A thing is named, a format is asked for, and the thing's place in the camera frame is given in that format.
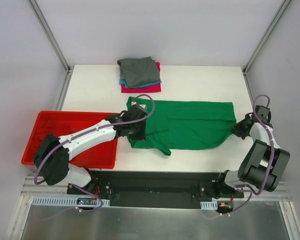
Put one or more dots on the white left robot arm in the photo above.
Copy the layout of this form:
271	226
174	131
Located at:
52	159

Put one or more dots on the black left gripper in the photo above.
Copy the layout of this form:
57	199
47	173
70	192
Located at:
139	128

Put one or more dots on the white cable duct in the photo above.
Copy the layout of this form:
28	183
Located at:
83	202
209	205

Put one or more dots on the left aluminium frame post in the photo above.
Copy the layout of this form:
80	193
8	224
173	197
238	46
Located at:
35	7

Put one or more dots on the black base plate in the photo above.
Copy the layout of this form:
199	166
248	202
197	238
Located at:
171	190

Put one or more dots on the aluminium front rail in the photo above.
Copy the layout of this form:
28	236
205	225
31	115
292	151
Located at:
31	189

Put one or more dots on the right white cable duct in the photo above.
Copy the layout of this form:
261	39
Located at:
209	205

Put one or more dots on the right aluminium frame post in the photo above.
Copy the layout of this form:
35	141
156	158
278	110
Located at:
283	7

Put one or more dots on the left white cable duct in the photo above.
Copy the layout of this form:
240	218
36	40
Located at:
83	202

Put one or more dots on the folded pink t-shirt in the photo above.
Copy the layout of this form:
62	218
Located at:
148	89

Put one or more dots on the green t-shirt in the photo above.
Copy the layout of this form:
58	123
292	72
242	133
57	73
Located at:
185	125

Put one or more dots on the folded teal t-shirt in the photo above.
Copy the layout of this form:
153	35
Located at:
123	82

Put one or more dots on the red plastic bin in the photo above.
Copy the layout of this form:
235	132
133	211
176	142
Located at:
102	156

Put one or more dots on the folded grey t-shirt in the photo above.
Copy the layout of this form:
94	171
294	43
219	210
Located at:
137	71

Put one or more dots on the red t-shirt in bin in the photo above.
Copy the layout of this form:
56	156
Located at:
57	128

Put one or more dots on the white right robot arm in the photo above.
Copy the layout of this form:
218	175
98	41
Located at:
265	162

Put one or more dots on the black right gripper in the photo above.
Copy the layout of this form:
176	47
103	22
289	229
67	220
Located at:
240	128

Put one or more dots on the aluminium frame post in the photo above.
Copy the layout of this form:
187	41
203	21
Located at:
283	7
35	7

